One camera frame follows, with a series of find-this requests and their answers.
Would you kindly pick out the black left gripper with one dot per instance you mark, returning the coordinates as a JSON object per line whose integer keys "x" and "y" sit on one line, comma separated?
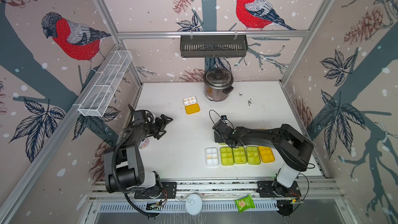
{"x": 165, "y": 122}

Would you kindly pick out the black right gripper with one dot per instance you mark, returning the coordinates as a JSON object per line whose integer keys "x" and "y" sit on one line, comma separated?
{"x": 217, "y": 137}

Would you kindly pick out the large green pillbox front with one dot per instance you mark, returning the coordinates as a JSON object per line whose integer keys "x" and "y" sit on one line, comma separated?
{"x": 239, "y": 155}

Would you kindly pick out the clear white pillbox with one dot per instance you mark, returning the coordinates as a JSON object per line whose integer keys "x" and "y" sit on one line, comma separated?
{"x": 212, "y": 157}

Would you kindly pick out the yellow pillbox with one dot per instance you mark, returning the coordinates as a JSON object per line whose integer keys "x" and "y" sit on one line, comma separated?
{"x": 266, "y": 154}
{"x": 191, "y": 105}

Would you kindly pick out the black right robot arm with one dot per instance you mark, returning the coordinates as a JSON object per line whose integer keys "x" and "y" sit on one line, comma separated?
{"x": 294, "y": 148}

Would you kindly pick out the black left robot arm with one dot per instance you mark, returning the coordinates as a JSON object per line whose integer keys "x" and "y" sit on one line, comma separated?
{"x": 123, "y": 165}

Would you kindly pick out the small white cup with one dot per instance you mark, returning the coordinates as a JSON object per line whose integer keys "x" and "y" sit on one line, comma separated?
{"x": 144, "y": 144}

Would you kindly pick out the silver rice cooker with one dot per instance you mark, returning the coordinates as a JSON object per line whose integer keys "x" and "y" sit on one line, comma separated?
{"x": 218, "y": 84}

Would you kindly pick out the green snack packet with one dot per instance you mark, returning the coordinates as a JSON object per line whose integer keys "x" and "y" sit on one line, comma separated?
{"x": 245, "y": 203}

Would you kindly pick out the white round lid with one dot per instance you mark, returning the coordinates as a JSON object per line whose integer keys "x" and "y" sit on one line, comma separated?
{"x": 193, "y": 204}

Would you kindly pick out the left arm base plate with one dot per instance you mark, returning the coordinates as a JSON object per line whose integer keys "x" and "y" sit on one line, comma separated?
{"x": 166, "y": 189}

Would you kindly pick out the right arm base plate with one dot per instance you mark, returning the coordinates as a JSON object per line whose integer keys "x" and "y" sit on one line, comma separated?
{"x": 273, "y": 189}

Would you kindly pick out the white wire mesh shelf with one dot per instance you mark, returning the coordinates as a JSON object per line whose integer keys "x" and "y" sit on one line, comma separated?
{"x": 100, "y": 95}

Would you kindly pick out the black hanging wire basket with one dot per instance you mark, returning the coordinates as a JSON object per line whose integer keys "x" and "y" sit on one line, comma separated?
{"x": 213, "y": 46}

